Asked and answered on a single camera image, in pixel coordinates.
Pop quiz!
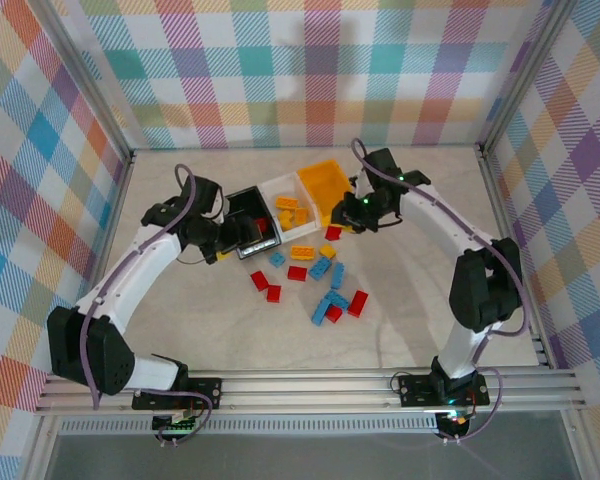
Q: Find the yellow plastic bin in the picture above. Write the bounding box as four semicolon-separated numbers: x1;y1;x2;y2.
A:
295;158;357;234

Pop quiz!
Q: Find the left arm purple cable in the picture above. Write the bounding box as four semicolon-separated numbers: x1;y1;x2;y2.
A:
79;163;215;447

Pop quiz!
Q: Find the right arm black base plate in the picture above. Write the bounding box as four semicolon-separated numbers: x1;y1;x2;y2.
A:
397;373;491;409

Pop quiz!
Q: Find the red long lego brick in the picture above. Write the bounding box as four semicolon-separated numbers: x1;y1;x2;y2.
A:
347;289;370;318

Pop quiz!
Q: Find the black plastic bin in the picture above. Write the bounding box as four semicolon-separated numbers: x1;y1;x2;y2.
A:
223;186;282;262

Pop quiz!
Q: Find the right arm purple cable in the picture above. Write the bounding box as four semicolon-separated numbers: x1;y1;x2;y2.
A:
350;138;529;445

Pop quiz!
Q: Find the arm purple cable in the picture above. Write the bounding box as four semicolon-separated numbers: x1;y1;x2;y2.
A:
79;163;215;447
350;138;529;445

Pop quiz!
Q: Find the aluminium lower frame post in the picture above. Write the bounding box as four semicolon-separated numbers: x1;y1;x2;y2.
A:
562;409;599;480
22;413;61;480

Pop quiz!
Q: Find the aluminium side floor rail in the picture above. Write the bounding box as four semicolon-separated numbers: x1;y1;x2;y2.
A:
477;147;551;369
64;149;137;376

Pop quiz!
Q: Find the aluminium upright frame post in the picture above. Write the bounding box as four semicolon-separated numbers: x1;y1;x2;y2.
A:
477;0;581;161
38;0;136;161

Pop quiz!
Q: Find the grey slotted cable duct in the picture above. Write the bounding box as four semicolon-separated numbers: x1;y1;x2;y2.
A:
59;417;440;435

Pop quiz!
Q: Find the white plastic bin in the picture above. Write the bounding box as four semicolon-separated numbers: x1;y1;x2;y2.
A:
256;172;322;245

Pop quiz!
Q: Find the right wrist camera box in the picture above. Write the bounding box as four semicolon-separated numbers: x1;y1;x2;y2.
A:
353;167;374;199

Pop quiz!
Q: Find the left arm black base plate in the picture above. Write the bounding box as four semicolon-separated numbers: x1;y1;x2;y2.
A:
131;377;224;412

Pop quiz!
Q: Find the wide aluminium mounting rail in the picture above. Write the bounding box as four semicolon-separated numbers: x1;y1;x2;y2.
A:
34;368;584;416

